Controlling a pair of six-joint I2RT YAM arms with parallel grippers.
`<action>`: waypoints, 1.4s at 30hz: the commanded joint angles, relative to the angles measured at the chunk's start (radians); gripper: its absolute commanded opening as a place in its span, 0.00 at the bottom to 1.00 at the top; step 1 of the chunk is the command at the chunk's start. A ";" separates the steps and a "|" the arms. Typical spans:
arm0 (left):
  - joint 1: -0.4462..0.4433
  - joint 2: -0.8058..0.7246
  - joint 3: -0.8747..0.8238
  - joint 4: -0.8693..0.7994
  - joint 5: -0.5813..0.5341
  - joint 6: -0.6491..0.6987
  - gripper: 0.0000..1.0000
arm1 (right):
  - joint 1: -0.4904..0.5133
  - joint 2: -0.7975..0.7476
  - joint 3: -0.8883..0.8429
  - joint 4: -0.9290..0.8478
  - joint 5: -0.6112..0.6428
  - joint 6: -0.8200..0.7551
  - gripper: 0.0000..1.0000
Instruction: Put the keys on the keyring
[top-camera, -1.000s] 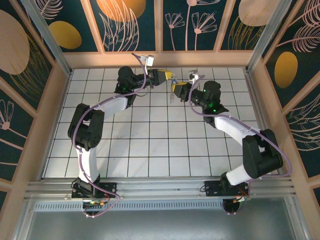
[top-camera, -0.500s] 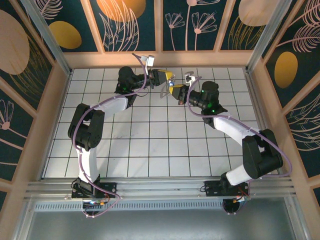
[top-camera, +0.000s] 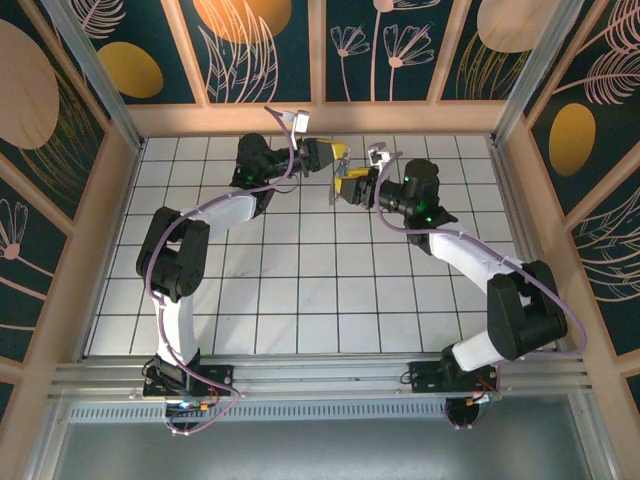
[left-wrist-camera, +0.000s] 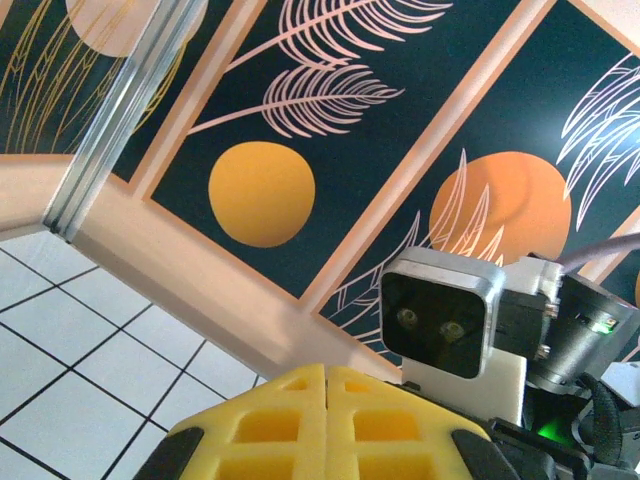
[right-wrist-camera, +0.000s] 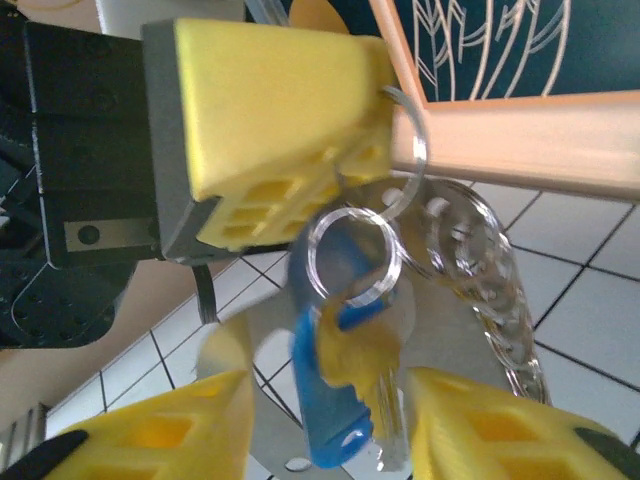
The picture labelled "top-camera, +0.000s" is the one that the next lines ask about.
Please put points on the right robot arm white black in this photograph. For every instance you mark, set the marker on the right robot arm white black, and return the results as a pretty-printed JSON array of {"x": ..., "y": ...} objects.
[{"x": 465, "y": 260}]

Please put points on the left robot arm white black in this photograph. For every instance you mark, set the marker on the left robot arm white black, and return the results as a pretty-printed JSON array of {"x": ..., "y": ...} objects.
[{"x": 177, "y": 330}]

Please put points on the grey metal sheet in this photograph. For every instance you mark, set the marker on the grey metal sheet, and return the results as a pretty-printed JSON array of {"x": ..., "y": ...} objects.
[{"x": 320, "y": 455}]

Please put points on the peach wooden wall frame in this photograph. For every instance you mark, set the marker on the peach wooden wall frame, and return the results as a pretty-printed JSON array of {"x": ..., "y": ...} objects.
[{"x": 320, "y": 117}]

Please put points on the aluminium table side rail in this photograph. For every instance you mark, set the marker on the aluminium table side rail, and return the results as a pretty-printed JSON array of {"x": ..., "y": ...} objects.
[
  {"x": 528, "y": 250},
  {"x": 114, "y": 250}
]

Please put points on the wall panel yellow oval feathers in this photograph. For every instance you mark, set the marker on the wall panel yellow oval feathers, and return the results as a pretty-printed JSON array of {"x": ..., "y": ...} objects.
[{"x": 572, "y": 140}]

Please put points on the aluminium corner post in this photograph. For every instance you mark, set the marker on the aluminium corner post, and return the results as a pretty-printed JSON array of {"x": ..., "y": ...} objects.
[
  {"x": 95, "y": 75},
  {"x": 537, "y": 75}
]

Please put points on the long aluminium mounting rail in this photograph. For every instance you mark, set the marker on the long aluminium mounting rail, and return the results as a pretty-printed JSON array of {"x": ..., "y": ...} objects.
[{"x": 320, "y": 372}]

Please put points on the wall panel peach oval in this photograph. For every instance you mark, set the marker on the wall panel peach oval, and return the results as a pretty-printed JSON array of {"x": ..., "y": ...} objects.
[{"x": 505, "y": 25}]

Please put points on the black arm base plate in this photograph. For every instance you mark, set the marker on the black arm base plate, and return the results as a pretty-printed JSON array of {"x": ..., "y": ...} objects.
[
  {"x": 220, "y": 377},
  {"x": 425, "y": 375}
]

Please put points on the wall panel leaf outlines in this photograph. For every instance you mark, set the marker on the wall panel leaf outlines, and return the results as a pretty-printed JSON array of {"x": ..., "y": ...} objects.
[{"x": 615, "y": 260}]

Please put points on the wall panel large peach circle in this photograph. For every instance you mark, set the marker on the wall panel large peach circle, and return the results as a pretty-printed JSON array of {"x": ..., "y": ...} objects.
[{"x": 25, "y": 85}]

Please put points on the wall panel single flower outline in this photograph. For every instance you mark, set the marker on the wall panel single flower outline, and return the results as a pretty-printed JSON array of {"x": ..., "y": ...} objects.
[{"x": 30, "y": 280}]

